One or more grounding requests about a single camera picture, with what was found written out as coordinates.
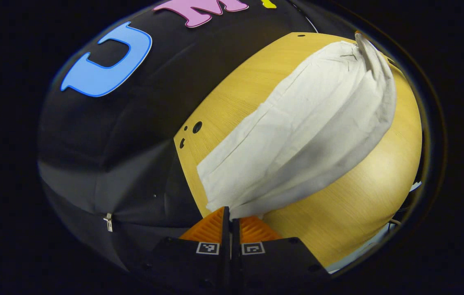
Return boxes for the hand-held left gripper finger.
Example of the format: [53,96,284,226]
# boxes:
[232,216,331,295]
[142,206,231,295]

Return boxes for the black backdrop cloth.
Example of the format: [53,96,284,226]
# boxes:
[37,0,318,273]

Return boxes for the white jeans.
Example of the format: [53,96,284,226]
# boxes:
[196,33,397,220]

